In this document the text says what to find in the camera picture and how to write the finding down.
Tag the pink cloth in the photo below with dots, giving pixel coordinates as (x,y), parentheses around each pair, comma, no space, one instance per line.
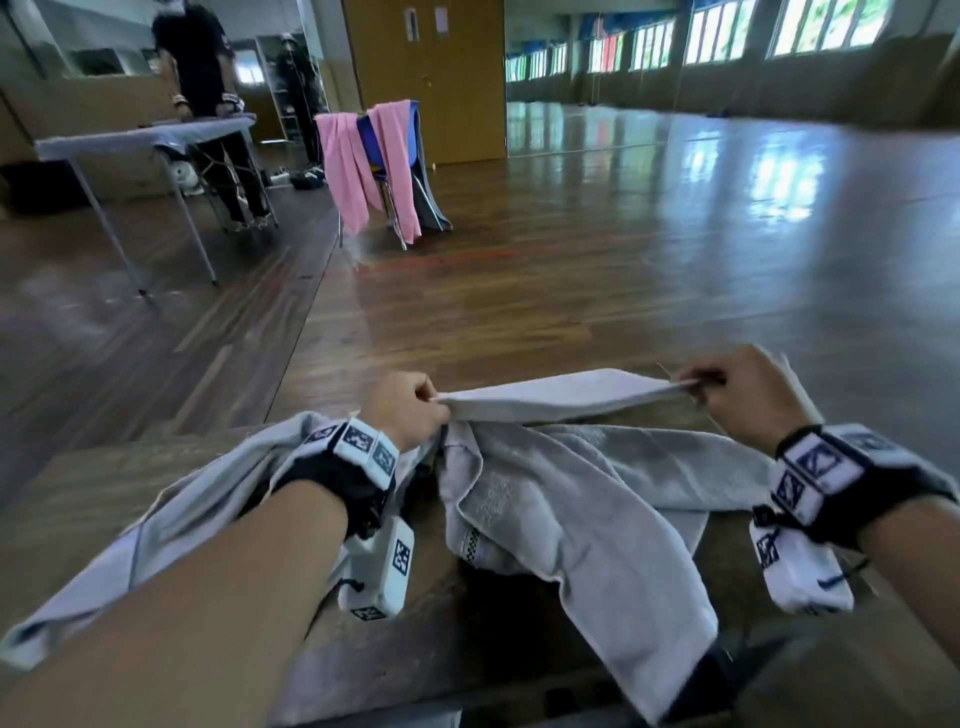
(341,165)
(397,165)

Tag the grey terry towel checkered stripe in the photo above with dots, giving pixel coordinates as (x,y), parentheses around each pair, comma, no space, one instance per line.
(600,525)

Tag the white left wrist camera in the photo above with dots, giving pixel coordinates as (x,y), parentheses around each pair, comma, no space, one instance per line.
(375,570)

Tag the person's left hand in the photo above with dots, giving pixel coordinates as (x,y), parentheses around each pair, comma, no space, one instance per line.
(405,412)

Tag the yellow wooden door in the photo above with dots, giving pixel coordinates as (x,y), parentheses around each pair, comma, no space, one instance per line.
(457,90)

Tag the black left wrist marker band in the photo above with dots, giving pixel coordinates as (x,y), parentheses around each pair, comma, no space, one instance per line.
(352,465)

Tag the white floor fan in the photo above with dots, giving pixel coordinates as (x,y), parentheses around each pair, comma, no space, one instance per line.
(184,176)

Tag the black right wrist marker band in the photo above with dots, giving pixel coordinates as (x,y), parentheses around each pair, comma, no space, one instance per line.
(840,480)

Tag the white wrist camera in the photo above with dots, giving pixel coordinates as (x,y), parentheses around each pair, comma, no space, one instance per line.
(795,570)
(375,570)

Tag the black wrist marker band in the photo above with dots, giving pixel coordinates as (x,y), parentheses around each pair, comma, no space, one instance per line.
(840,480)
(352,465)

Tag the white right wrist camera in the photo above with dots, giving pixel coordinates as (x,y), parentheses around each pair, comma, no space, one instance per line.
(795,570)

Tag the blue chair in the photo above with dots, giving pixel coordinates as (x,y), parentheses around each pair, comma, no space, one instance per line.
(371,142)

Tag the light grey smooth towel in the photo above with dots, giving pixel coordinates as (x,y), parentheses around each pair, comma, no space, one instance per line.
(187,495)

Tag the person's right forearm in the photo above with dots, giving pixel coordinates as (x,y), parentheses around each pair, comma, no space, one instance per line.
(922,570)

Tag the metal shelf rack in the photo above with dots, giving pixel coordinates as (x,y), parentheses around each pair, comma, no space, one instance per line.
(266,82)

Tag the person's right hand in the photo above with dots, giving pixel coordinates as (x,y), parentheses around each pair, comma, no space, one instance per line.
(757,397)

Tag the black shoes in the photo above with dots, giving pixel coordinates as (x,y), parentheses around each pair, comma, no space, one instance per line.
(307,178)

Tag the row of windows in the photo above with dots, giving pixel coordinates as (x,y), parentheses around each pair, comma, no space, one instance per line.
(825,22)

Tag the grey folding table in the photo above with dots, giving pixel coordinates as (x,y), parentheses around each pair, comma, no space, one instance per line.
(112,139)

